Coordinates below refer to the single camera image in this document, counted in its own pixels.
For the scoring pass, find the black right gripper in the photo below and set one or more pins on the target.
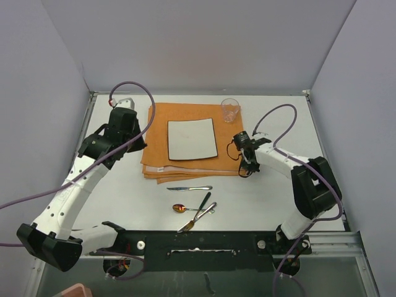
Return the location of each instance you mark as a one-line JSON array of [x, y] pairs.
[[250, 168]]

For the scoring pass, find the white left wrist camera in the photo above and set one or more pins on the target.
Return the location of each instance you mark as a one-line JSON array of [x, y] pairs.
[[122, 103]]

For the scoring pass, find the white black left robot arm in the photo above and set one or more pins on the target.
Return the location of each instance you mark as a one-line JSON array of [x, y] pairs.
[[50, 236]]

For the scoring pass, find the gold spoon dark handle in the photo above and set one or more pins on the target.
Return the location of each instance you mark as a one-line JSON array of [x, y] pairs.
[[181, 208]]

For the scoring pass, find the pink plastic bin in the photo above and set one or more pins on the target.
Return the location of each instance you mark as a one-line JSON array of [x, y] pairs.
[[77, 290]]

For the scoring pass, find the silver table knife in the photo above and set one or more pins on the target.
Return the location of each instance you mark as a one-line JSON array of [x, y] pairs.
[[198, 188]]

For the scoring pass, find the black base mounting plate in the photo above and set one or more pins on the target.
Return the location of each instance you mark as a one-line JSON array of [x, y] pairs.
[[204, 251]]

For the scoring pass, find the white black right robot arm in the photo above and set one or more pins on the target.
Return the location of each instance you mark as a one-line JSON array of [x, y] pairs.
[[315, 188]]

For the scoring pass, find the iridescent ornate teaspoon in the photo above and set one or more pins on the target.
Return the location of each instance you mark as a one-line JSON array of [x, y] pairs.
[[211, 211]]

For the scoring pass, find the clear drinking glass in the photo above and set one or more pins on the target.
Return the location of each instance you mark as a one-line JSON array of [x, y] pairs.
[[230, 109]]

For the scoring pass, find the gold fork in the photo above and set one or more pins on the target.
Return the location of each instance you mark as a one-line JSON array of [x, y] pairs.
[[189, 225]]

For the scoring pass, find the white square plate black rim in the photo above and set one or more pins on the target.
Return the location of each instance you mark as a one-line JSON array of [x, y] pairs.
[[191, 140]]

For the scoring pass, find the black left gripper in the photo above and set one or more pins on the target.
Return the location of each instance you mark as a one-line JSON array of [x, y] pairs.
[[139, 145]]

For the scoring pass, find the orange cloth napkin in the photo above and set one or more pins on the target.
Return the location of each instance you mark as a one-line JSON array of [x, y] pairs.
[[155, 161]]

